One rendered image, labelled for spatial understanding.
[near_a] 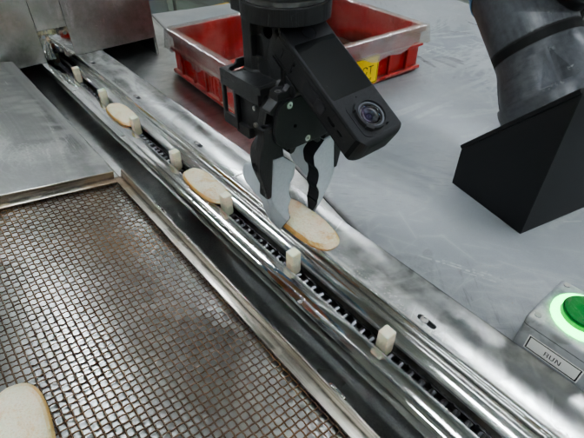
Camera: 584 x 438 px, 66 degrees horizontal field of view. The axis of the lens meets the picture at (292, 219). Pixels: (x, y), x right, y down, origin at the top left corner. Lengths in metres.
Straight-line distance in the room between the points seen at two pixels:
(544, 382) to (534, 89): 0.36
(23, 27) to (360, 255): 0.84
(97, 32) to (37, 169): 0.55
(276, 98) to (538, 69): 0.40
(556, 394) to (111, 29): 1.06
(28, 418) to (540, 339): 0.42
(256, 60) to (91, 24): 0.78
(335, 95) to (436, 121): 0.58
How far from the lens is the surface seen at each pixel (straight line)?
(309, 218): 0.45
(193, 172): 0.67
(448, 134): 0.87
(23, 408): 0.38
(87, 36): 1.15
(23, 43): 1.12
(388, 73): 1.05
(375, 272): 0.51
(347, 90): 0.35
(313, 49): 0.36
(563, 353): 0.48
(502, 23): 0.70
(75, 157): 0.69
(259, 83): 0.38
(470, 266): 0.61
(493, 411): 0.46
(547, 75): 0.67
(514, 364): 0.48
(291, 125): 0.38
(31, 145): 0.74
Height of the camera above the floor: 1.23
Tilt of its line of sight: 40 degrees down
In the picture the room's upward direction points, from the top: straight up
